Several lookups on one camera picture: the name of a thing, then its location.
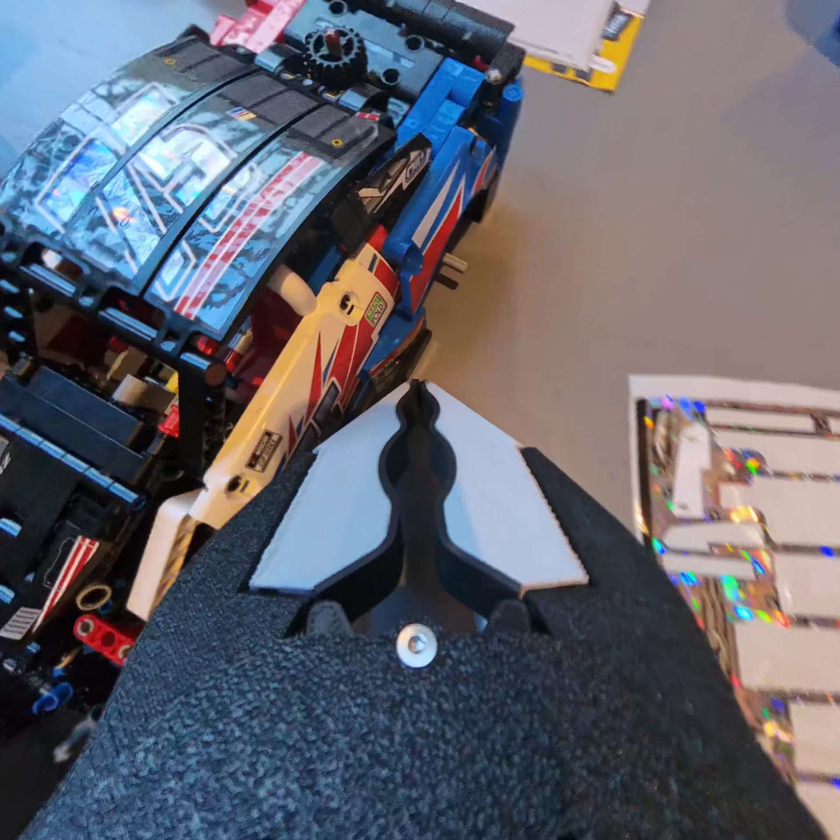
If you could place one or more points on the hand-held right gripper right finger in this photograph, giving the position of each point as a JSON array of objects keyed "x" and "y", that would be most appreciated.
[{"x": 512, "y": 518}]

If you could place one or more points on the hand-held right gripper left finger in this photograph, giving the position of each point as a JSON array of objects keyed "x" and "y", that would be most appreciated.
[{"x": 328, "y": 518}]

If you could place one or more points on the red white toy race car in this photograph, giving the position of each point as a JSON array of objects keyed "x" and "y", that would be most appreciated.
[{"x": 197, "y": 197}]

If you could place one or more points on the holographic sticker sheet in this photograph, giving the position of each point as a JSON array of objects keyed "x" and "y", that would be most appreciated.
[{"x": 754, "y": 499}]

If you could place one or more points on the open toy instruction booklet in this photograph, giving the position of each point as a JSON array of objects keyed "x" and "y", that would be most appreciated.
[{"x": 564, "y": 33}]

